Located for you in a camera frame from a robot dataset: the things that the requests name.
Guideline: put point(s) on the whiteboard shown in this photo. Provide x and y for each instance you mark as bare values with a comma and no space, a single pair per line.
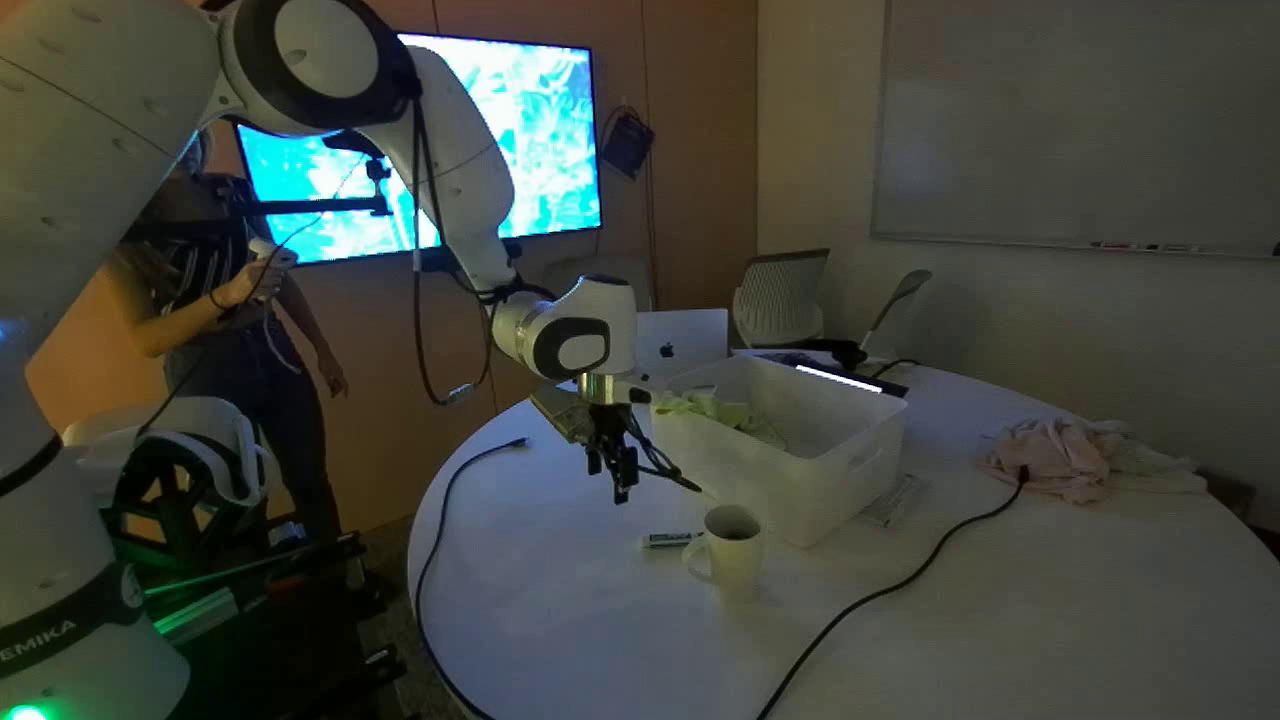
1066,122

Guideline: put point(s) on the white plastic box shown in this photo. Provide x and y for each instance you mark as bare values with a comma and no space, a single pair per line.
801,467

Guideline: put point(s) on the white mug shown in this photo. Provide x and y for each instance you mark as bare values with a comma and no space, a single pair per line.
728,545

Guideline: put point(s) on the silver laptop with logo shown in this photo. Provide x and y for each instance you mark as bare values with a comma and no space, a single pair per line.
682,349

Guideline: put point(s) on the person in dark clothes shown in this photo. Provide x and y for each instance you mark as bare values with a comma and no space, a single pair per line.
243,375

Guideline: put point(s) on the operator forearm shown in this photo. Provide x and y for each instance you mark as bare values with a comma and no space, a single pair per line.
183,326

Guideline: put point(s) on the dark wall-mounted device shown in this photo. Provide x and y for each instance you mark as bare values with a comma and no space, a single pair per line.
628,143

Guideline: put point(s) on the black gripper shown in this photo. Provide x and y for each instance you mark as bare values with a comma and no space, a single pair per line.
604,431

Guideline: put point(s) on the pink crumpled cloth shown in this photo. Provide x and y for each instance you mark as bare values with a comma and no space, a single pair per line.
1052,463

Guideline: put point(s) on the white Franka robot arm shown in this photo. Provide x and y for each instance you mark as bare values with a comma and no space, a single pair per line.
464,173

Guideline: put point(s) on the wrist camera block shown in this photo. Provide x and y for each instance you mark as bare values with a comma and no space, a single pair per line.
559,414

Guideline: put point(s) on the operator hand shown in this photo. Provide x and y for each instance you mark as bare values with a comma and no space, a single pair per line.
243,282

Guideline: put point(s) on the large wall monitor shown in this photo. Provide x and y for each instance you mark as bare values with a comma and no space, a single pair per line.
547,134

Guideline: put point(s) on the green lit control box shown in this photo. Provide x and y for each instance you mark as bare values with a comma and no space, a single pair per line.
184,612

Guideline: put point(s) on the white handheld controller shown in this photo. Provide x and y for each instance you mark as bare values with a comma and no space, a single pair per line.
266,254

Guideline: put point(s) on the grey office chair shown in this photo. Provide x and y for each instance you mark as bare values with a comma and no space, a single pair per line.
783,303

